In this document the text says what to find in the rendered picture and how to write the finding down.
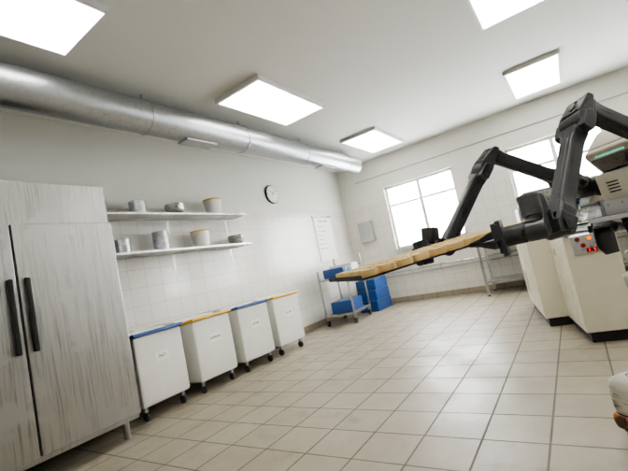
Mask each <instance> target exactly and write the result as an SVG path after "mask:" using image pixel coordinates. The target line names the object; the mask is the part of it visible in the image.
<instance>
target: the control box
mask: <svg viewBox="0 0 628 471"><path fill-rule="evenodd" d="M587 236H591V237H592V238H591V239H587ZM575 238H579V242H576V241H575ZM569 239H570V243H571V246H572V250H573V253H574V255H577V254H581V253H587V252H593V251H598V250H600V249H598V248H597V246H596V242H595V239H594V235H593V233H592V234H586V235H578V236H573V237H569ZM581 244H585V245H586V247H585V248H582V247H581ZM593 247H595V248H596V250H594V249H595V248H593ZM588 248H590V249H591V251H589V250H588Z"/></svg>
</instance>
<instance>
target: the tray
mask: <svg viewBox="0 0 628 471"><path fill-rule="evenodd" d="M490 240H492V239H490ZM490 240H486V241H490ZM486 241H483V242H486ZM483 242H479V243H477V244H480V243H483ZM477 244H472V245H469V246H465V247H462V248H459V249H457V250H462V249H465V248H468V247H472V246H475V245H477ZM457 250H452V251H448V252H445V253H442V254H439V255H436V256H434V257H430V258H427V259H424V260H421V261H418V262H416V263H412V264H407V265H404V266H401V267H398V268H395V269H392V270H389V271H386V272H383V273H380V274H376V275H374V276H371V277H368V278H362V277H361V276H354V277H343V278H329V281H330V282H342V281H363V280H366V279H369V278H373V277H377V276H380V275H383V274H386V273H389V272H392V271H395V270H398V269H401V268H404V267H407V266H410V265H413V264H418V263H421V262H424V261H427V260H430V259H434V258H436V257H439V256H442V255H445V254H448V253H452V252H454V251H457Z"/></svg>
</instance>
